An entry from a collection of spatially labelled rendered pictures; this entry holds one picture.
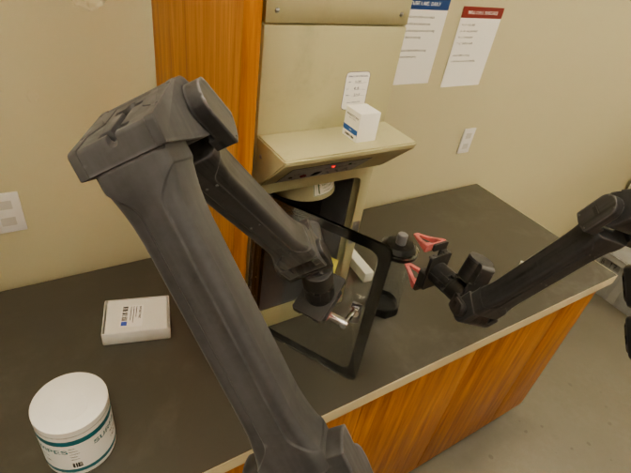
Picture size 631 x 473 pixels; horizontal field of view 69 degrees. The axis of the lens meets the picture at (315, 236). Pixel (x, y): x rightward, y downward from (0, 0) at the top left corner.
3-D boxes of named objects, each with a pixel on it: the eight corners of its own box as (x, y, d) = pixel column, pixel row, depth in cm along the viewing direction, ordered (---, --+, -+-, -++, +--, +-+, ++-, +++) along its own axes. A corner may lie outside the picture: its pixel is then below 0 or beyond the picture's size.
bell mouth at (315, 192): (253, 171, 117) (253, 151, 114) (312, 162, 126) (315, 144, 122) (285, 207, 105) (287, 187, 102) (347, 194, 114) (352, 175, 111)
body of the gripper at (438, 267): (447, 248, 113) (469, 266, 108) (435, 279, 119) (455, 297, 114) (427, 254, 110) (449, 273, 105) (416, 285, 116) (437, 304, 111)
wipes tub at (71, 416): (41, 431, 94) (24, 386, 86) (109, 405, 101) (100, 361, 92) (50, 489, 86) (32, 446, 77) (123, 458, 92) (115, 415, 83)
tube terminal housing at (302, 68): (208, 276, 138) (208, -8, 93) (300, 251, 154) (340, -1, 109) (242, 334, 122) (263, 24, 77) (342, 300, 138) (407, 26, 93)
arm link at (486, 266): (454, 319, 100) (487, 327, 102) (483, 277, 95) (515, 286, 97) (435, 286, 110) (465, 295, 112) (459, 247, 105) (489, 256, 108)
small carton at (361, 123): (341, 132, 96) (346, 104, 92) (361, 130, 98) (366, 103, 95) (355, 143, 92) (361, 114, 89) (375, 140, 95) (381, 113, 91)
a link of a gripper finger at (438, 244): (427, 223, 117) (453, 244, 111) (420, 245, 122) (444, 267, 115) (407, 229, 114) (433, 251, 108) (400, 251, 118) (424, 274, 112)
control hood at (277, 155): (253, 180, 95) (255, 135, 89) (376, 160, 111) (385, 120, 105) (278, 209, 87) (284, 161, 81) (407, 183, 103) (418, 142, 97)
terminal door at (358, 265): (251, 322, 119) (261, 190, 96) (355, 380, 109) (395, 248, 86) (249, 324, 119) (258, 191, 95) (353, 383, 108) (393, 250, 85)
